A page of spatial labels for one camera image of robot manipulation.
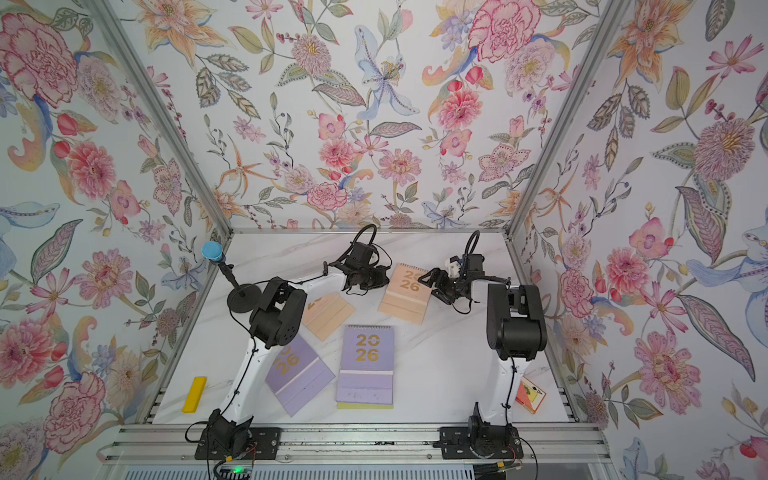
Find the peach calendar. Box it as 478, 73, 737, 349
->
378, 263, 431, 325
302, 293, 355, 341

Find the purple calendar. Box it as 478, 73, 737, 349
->
265, 335, 335, 417
336, 325, 395, 408

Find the yellow-green calendar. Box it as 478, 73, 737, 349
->
337, 402, 394, 410

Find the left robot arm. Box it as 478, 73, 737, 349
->
195, 239, 391, 464

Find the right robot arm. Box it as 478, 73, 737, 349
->
418, 253, 548, 461

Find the blue microphone on stand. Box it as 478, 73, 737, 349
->
201, 241, 262, 314

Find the red orange small box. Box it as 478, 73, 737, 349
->
515, 377, 547, 414

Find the yellow marker block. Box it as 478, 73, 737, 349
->
182, 376, 207, 414

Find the aluminium mounting rail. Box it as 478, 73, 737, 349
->
96, 422, 611, 466

